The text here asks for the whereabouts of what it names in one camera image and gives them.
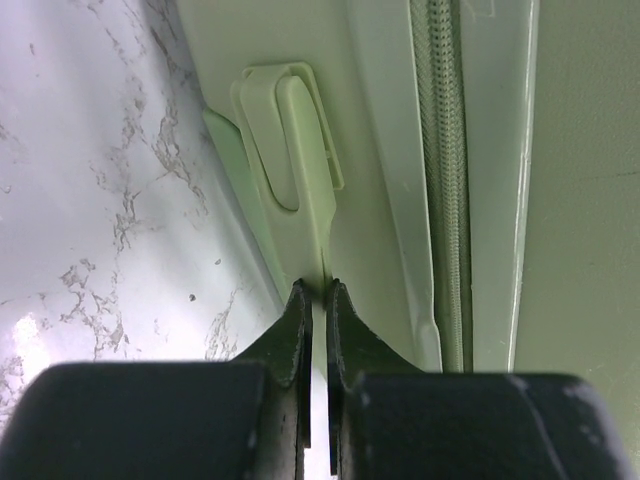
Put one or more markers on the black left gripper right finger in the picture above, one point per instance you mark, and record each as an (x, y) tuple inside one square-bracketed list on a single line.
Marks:
[(390, 420)]

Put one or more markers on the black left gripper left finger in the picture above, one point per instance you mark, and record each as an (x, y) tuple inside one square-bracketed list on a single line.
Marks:
[(246, 418)]

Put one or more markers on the green hard-shell suitcase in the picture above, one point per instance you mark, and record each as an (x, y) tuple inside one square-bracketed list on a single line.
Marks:
[(469, 168)]

